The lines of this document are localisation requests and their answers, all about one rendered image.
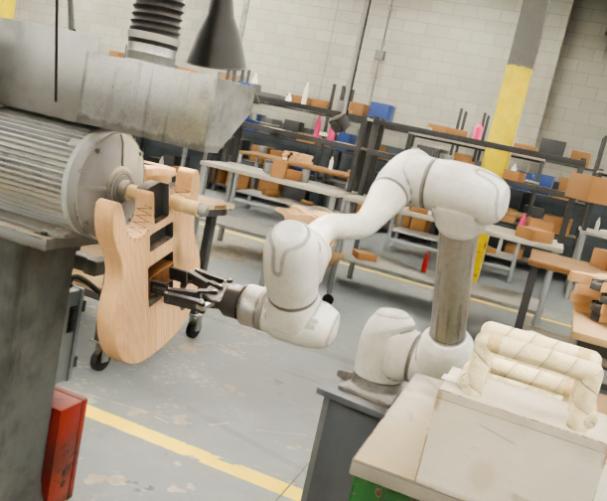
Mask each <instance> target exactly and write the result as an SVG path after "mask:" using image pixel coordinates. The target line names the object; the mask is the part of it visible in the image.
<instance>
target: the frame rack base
mask: <svg viewBox="0 0 607 501"><path fill-rule="evenodd" d="M567 404H568V403H567V402H564V401H560V400H557V399H554V398H551V397H548V396H545V395H541V394H538V393H535V392H532V391H529V390H526V389H522V388H519V387H516V386H513V385H510V384H507V383H503V382H500V381H497V380H494V379H491V378H488V380H487V384H484V388H483V391H482V395H481V398H472V397H469V396H466V395H464V394H463V393H462V388H461V387H460V386H459V385H458V384H455V383H452V382H448V381H445V380H444V381H443V383H442V384H441V386H440V387H439V389H438V392H437V396H436V400H435V404H434V408H433V412H432V415H431V419H430V423H429V427H428V431H427V435H426V438H425V441H424V445H423V449H422V453H421V457H420V461H419V465H418V469H417V472H416V476H415V480H414V481H415V482H416V483H419V484H421V485H424V486H426V487H429V488H432V489H434V490H437V491H440V492H442V493H445V494H448V495H450V496H453V497H455V498H458V499H461V500H463V501H594V498H595V495H596V492H597V488H598V485H599V482H600V479H601V475H602V472H603V469H604V466H605V463H606V459H607V417H606V415H604V414H601V413H598V423H597V424H596V425H595V426H594V427H593V428H590V429H588V430H587V432H578V431H575V430H572V429H570V428H569V427H567V426H566V422H567V419H568V415H569V411H568V410H567V409H566V407H567Z"/></svg>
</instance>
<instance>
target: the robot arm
mask: <svg viewBox="0 0 607 501"><path fill-rule="evenodd" d="M509 203H510V188H509V185H508V184H507V183H506V181H505V180H504V179H502V178H501V177H500V176H498V175H496V174H495V173H493V172H491V171H489V170H487V169H484V168H482V167H478V166H475V165H471V164H468V163H464V162H459V161H454V160H444V159H438V158H434V157H430V156H429V155H428V154H427V153H425V152H424V151H422V150H419V149H409V150H406V151H403V152H401V153H399V154H397V155H396V156H395V157H393V158H392V159H391V160H390V161H389V162H388V163H387V164H386V165H385V166H384V167H383V168H382V169H381V170H380V172H379V173H378V175H377V177H376V179H375V181H374V182H373V184H372V185H371V188H370V190H369V192H368V195H367V197H366V199H365V201H364V203H363V205H362V207H361V209H360V210H359V211H358V212H357V213H356V214H328V215H324V216H322V217H320V218H318V219H316V220H315V221H313V222H312V223H311V224H309V225H307V224H305V223H303V222H302V221H299V220H285V221H282V222H279V223H278V224H276V225H275V226H274V227H273V228H272V229H271V230H270V232H269V233H268V235H267V237H266V240H265V244H264V248H263V275H264V282H265V286H266V288H265V287H262V286H258V285H255V284H250V285H249V286H246V285H242V284H239V283H235V282H233V279H232V278H228V277H223V276H220V275H217V274H214V273H211V272H208V271H205V270H202V269H200V268H195V271H192V270H189V271H187V270H183V269H180V268H177V267H174V266H169V279H172V280H176V281H179V282H182V283H187V282H188V284H191V283H192V284H194V285H196V286H197V287H198V288H199V289H198V290H196V289H186V288H177V287H170V284H169V283H165V282H162V281H158V280H154V279H151V280H150V292H151V293H155V294H158V295H162V296H164V303H166V304H170V305H174V306H178V307H182V308H187V309H191V310H195V311H197V312H199V313H201V314H205V313H206V309H207V308H209V307H210V308H215V309H219V310H220V312H221V313H222V315H223V316H226V317H229V318H233V319H236V320H237V321H238V323H239V324H241V325H244V326H247V327H251V328H254V329H256V330H259V331H263V332H266V333H267V334H269V335H270V336H272V337H273V338H276V339H278V340H281V341H283V342H286V343H290V344H293V345H297V346H302V347H308V348H326V347H328V346H329V345H330V344H332V342H333V341H334V340H335V338H336V336H337V334H338V330H339V325H340V313H339V312H338V311H337V310H336V309H335V308H334V307H333V306H332V305H330V304H329V303H328V302H326V301H323V300H321V296H320V295H319V292H318V286H319V283H321V282H322V279H323V276H324V273H325V271H326V268H327V265H328V263H329V261H330V259H331V255H332V253H331V249H330V246H329V244H330V242H331V241H332V240H333V239H340V240H361V239H365V238H367V237H369V236H371V235H372V234H374V233H375V232H376V231H378V230H379V229H380V228H381V227H382V226H383V225H384V224H385V223H387V222H388V221H389V220H390V219H391V218H392V217H394V216H395V215H396V214H397V213H399V212H400V211H401V210H402V209H403V208H404V207H416V208H422V209H426V210H429V211H431V214H432V217H433V219H434V222H435V226H436V228H437V229H438V231H439V236H438V248H437V259H436V269H435V281H434V292H433V303H432V314H431V326H430V327H428V328H427V329H426V330H425V331H424V332H423V333H422V334H421V333H420V332H419V331H417V330H416V329H414V328H415V323H414V321H413V319H412V318H411V316H409V315H408V314H407V313H406V312H405V311H402V310H399V309H395V308H380V309H379V310H378V311H377V312H376V313H375V314H374V315H373V316H372V317H371V318H370V319H369V321H368V322H367V324H366V326H365V328H364V330H363V332H362V335H361V339H360V342H359V346H358V350H357V355H356V361H355V368H354V371H350V370H346V369H339V371H338V372H337V376H338V377H340V378H341V379H343V380H345V381H346V382H344V383H340V384H339V386H338V389H339V390H340V391H343V392H347V393H350V394H353V395H355V396H358V397H360V398H363V399H365V400H368V401H370V402H373V403H375V404H378V405H380V406H382V407H383V408H386V409H389V408H390V407H391V405H392V404H393V402H394V401H395V400H396V398H397V397H398V396H399V394H400V393H401V392H402V390H403V388H401V387H400V383H401V381H407V382H409V381H410V379H411V378H412V376H413V375H414V374H415V373H419V374H423V375H426V376H429V377H433V378H436V379H439V380H442V379H441V378H442V376H443V375H444V374H447V375H448V373H449V372H450V370H451V369H452V367H456V368H459V369H462V370H463V368H464V366H465V364H466V363H467V362H468V361H469V360H470V358H471V354H472V350H473V346H474V342H473V339H472V337H471V335H470V334H469V333H468V332H467V331H466V326H467V318H468V310H469V303H470V295H471V287H472V280H473V275H474V267H475V259H476V252H477V244H478V236H479V234H480V233H482V232H483V231H484V230H485V228H486V226H487V225H488V226H489V225H492V224H495V223H497V222H498V221H500V220H501V218H502V217H503V216H504V215H505V214H506V212H507V209H508V206H509ZM200 274H201V275H200ZM201 293H203V294H202V299H201ZM442 381H444V380H442Z"/></svg>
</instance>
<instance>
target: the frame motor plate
mask: <svg viewBox="0 0 607 501"><path fill-rule="evenodd" d="M0 238H2V239H5V240H8V241H11V242H14V243H17V244H21V245H24V246H27V247H30V248H33V249H36V250H39V251H55V250H62V249H69V248H76V247H83V246H90V245H97V244H98V240H94V239H91V238H88V237H78V238H70V239H61V238H58V237H55V236H52V235H48V232H45V231H40V232H39V231H35V230H32V229H29V228H26V227H22V226H19V225H16V224H12V223H9V222H6V221H3V220H0Z"/></svg>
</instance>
